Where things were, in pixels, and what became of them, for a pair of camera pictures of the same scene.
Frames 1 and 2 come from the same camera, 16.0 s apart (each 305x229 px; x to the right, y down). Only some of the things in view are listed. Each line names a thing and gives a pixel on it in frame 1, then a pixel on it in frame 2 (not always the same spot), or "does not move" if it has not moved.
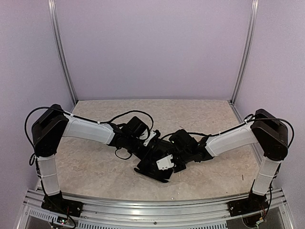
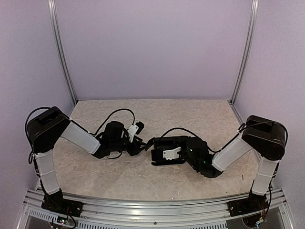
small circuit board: [63, 220] does not move
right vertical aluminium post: [254, 15] does not move
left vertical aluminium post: [59, 41] does not move
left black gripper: [144, 155] -> [135, 148]
